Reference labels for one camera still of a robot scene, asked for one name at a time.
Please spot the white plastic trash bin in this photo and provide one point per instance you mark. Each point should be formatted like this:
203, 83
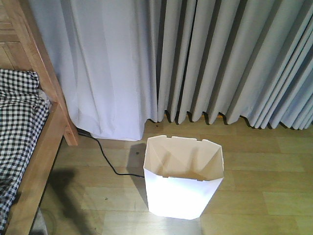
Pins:
181, 175

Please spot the white sheer curtain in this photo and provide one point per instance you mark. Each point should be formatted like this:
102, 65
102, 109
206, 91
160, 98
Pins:
100, 52

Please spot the grey pleated curtain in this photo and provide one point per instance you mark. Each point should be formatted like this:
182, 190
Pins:
235, 58

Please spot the black white checkered bedding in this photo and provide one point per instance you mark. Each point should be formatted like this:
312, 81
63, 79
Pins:
23, 113

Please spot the grey rug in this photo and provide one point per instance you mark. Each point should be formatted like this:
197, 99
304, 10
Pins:
38, 226

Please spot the wooden bed frame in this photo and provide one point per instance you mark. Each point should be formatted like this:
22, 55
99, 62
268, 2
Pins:
22, 48

